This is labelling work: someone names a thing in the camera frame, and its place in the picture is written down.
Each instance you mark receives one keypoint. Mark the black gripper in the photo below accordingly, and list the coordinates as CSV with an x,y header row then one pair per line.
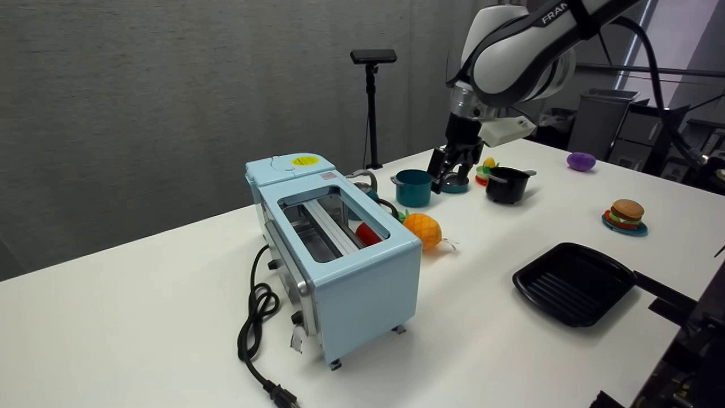
x,y
463,137

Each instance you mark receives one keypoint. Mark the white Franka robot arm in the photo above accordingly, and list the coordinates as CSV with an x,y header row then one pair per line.
x,y
529,47

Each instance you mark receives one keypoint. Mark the blue toy pot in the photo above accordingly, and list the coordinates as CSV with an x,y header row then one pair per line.
x,y
413,187

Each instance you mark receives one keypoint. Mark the orange toy pineapple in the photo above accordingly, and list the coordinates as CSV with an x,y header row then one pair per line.
x,y
421,229

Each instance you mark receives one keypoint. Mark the colourful toy food stack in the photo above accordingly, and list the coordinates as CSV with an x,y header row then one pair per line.
x,y
483,171

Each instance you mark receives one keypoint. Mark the black toy saucepan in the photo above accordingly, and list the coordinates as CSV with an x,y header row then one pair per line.
x,y
508,184

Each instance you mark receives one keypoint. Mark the red toy tomato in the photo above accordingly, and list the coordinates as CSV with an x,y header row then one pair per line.
x,y
367,233

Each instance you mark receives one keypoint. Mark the purple toy fruit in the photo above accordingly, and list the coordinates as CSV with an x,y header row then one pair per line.
x,y
580,162

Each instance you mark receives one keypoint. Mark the light blue toaster oven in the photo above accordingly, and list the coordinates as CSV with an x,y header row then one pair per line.
x,y
341,258

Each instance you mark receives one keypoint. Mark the grey bin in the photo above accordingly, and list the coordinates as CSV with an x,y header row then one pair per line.
x,y
601,120

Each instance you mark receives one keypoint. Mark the black ridged baking tray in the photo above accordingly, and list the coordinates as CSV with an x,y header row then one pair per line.
x,y
573,284

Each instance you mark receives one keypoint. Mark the toy burger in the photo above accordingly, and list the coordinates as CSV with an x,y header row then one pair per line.
x,y
625,213

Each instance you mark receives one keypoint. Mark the teal toy plate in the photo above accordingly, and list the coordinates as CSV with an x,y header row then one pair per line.
x,y
625,227

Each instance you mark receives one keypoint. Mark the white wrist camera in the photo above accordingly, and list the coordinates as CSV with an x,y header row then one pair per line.
x,y
504,129

